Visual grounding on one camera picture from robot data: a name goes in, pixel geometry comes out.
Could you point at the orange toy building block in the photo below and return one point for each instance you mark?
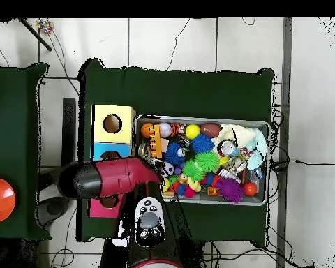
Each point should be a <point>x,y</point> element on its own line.
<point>156,142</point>

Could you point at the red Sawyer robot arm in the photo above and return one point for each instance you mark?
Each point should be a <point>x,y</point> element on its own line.
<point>122,176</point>

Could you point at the wooden box with three holes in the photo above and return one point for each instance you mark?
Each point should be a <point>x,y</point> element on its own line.
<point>111,134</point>

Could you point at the silver mesh bin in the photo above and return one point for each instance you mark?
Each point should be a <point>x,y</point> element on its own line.
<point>212,199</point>

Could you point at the white toy baseball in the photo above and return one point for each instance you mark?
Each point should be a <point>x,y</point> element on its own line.
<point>165,130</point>

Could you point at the orange toy basketball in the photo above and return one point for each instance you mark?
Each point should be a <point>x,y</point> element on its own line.
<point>146,129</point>

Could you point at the smooth yellow ball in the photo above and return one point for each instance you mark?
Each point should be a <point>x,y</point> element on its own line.
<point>193,131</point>

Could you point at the blue koosh ball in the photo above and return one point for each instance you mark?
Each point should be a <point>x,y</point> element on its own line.
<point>202,143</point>

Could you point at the yellow tennis ball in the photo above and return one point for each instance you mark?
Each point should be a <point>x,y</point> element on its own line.
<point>166,184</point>

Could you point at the brown toy football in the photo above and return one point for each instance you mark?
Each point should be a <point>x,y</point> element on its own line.
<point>210,130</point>

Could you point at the dark green tablecloth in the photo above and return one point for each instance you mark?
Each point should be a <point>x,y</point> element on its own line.
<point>14,139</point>
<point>170,92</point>

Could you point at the purple spiky ball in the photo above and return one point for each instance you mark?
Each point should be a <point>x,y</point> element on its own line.
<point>229,189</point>

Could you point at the small orange-red ball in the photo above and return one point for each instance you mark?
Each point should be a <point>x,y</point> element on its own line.
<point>250,189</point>

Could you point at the black rod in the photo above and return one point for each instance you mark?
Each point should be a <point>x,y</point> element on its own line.
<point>35,34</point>

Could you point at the orange plastic bowl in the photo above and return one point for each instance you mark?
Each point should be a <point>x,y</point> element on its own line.
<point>0,199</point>

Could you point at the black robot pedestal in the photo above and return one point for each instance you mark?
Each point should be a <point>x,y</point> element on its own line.
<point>195,255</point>

